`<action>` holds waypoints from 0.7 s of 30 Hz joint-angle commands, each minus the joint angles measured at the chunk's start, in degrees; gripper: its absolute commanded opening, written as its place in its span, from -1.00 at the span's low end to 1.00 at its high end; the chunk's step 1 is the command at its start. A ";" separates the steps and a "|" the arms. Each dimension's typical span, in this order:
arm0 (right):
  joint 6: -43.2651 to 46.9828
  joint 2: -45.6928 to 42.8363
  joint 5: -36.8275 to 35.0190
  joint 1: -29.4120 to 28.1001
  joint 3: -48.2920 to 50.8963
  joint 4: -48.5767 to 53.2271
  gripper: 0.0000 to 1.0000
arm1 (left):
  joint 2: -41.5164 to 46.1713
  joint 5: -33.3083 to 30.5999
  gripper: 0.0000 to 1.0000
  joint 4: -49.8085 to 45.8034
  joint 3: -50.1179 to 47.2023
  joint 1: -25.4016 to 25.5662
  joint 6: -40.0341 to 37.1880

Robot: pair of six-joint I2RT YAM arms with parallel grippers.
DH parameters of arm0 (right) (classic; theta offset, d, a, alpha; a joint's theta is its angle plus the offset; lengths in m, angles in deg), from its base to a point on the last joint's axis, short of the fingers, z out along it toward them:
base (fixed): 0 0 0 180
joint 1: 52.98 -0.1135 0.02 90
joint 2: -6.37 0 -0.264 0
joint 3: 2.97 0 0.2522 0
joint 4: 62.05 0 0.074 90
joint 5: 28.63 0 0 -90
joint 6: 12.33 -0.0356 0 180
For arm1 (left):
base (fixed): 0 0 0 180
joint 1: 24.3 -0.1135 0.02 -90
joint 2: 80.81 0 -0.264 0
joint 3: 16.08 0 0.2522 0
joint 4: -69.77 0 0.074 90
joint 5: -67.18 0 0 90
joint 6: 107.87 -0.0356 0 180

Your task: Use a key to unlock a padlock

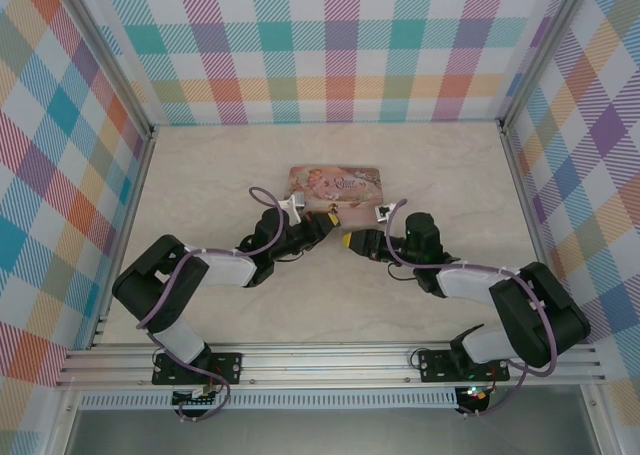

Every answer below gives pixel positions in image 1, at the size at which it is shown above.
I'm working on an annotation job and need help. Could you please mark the floral printed tin box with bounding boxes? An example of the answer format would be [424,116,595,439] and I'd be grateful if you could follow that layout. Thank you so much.
[287,163,387,223]

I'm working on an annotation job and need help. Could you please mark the small control board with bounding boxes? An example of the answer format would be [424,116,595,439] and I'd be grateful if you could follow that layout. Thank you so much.
[457,384,492,412]
[172,387,220,409]

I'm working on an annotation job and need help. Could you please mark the grey metal lower panel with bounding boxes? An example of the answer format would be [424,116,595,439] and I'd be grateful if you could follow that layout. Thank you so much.
[64,408,601,455]

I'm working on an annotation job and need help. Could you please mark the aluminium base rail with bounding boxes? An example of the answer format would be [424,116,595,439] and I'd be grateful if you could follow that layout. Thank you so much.
[54,342,609,389]

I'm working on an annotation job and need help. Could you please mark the aluminium side rail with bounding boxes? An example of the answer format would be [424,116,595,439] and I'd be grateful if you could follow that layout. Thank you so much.
[85,124,160,351]
[498,119,602,351]

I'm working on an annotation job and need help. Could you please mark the white slotted cable duct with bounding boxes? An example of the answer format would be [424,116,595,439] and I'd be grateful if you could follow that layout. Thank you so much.
[79,392,459,411]

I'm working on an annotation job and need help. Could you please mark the aluminium corner post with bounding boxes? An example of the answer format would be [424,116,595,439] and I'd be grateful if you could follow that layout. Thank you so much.
[498,0,595,132]
[58,0,157,139]

